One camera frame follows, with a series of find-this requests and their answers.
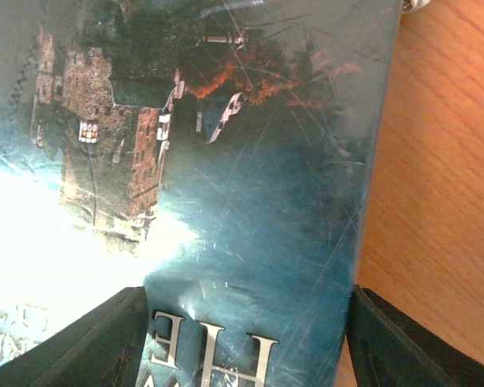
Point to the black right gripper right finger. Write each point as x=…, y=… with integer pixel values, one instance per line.
x=389, y=348

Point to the dark blue castle cover book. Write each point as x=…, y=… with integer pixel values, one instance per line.
x=217, y=153

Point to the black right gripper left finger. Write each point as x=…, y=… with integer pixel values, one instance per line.
x=102, y=348

